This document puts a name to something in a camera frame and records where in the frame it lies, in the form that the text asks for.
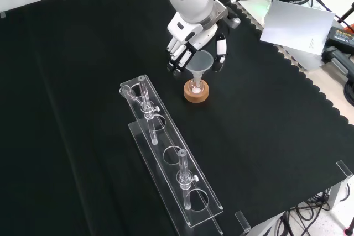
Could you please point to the clear table edge clamp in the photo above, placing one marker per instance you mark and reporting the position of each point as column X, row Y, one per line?
column 344, row 169
column 242, row 222

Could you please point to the clear funnel stand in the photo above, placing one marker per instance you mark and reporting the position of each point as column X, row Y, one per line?
column 172, row 136

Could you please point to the grey tape piece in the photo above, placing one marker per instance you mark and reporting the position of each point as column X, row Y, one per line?
column 2, row 14

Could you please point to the black cloth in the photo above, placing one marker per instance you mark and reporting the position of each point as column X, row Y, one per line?
column 83, row 109

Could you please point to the clear plastic funnel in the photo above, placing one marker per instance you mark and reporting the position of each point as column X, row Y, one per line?
column 199, row 60

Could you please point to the pale board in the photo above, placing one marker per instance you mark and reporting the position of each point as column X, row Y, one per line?
column 298, row 26

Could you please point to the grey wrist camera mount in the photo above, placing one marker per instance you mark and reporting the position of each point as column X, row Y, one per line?
column 222, row 12

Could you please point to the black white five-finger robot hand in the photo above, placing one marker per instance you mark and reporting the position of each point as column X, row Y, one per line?
column 184, row 30

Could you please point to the clear round-bottom flask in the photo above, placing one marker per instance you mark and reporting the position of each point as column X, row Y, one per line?
column 190, row 86

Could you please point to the clear glass weighing funnel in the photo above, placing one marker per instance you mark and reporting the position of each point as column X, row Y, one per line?
column 129, row 92

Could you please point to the black box with yellow label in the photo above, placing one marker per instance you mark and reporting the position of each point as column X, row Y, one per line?
column 340, row 45

